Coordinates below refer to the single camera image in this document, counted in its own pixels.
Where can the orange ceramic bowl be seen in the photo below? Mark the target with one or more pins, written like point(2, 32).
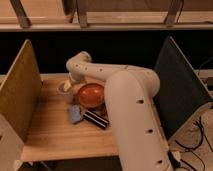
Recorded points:
point(91, 95)

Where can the left wooden side panel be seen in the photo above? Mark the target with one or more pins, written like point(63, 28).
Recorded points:
point(19, 93)

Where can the wooden shelf frame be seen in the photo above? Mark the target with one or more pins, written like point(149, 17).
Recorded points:
point(105, 15)

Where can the blue sponge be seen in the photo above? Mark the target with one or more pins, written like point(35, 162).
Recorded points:
point(75, 114)

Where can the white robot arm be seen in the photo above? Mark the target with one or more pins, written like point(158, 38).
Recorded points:
point(128, 93)

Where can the right dark side panel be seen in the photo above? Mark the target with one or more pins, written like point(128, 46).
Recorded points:
point(182, 97)

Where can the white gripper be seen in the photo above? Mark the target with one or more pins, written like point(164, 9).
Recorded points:
point(67, 85)

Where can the black striped box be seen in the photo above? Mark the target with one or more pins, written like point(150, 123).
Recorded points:
point(96, 119)

